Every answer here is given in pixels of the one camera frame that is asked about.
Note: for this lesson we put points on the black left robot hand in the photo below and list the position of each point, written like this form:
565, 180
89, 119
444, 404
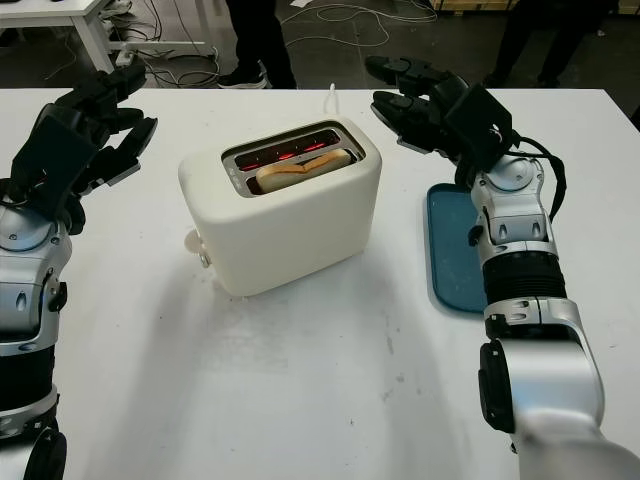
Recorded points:
100, 95

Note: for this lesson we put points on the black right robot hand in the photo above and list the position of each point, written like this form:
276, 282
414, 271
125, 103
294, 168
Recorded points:
420, 115

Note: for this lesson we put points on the toast slice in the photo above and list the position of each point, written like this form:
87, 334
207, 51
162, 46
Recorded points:
290, 175

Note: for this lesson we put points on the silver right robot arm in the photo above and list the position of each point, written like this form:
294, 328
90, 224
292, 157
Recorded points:
545, 365

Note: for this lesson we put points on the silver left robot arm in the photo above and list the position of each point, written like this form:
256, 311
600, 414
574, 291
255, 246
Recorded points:
20, 280

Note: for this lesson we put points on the person in dark trousers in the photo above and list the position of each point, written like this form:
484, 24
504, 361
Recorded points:
525, 40

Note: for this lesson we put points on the person in black trousers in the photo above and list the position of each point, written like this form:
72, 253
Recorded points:
260, 40

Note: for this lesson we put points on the cream two-slot toaster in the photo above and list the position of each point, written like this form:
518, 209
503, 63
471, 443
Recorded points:
290, 235

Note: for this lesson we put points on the white power strip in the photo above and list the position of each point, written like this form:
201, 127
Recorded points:
125, 56

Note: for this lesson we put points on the white desk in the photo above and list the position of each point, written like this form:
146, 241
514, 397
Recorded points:
50, 15

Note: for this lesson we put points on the wooden crate stack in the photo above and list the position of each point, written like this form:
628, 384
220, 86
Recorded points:
500, 4

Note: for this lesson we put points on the blue plastic tray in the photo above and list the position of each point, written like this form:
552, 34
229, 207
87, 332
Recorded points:
452, 250

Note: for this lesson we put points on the white paper sheet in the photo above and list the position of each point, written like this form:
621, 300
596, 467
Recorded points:
302, 2

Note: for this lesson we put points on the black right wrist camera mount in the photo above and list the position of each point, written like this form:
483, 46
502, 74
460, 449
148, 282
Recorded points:
477, 125

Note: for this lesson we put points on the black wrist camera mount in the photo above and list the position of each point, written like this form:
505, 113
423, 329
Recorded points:
50, 160
477, 125

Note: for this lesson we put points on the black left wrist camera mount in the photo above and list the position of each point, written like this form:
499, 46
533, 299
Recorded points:
50, 160

